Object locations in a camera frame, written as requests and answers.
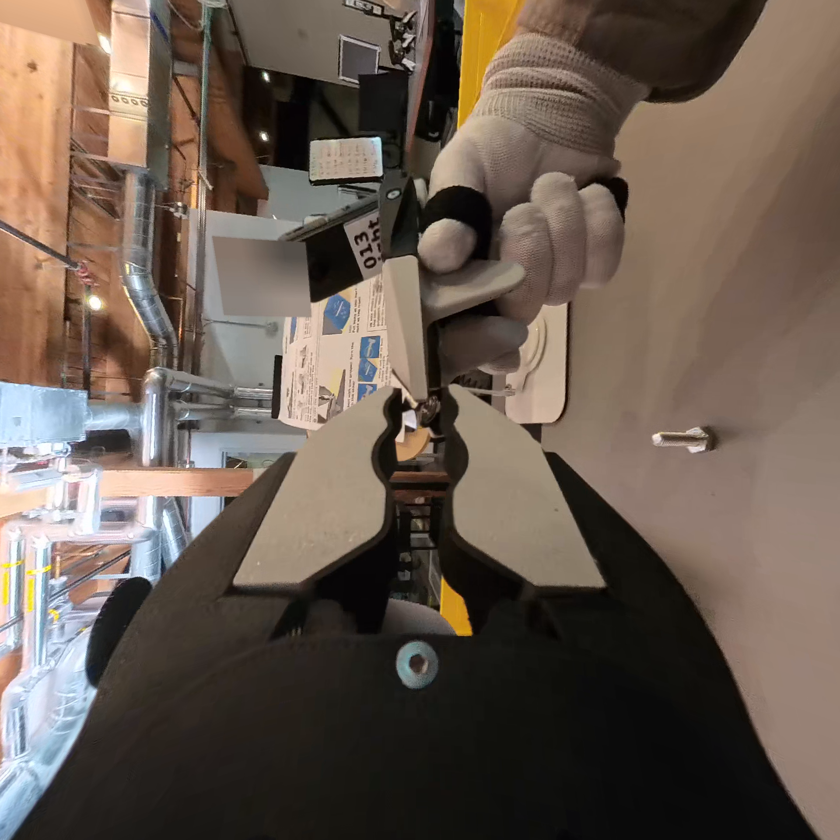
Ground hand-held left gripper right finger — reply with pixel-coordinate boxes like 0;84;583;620
437;382;607;635

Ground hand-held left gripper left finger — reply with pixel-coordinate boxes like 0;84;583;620
231;388;403;634

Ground silver hex bolt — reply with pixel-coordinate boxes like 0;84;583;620
651;425;715;452

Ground silver ventilation duct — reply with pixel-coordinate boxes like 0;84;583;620
108;0;181;368

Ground printed instruction sheet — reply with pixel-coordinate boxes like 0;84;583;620
279;279;404;431

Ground person's right hand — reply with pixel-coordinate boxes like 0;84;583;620
416;33;652;383

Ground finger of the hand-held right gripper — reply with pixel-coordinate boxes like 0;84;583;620
382;255;443;404

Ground yellow plastic parts bin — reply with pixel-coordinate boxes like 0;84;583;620
457;0;526;132
438;577;475;637

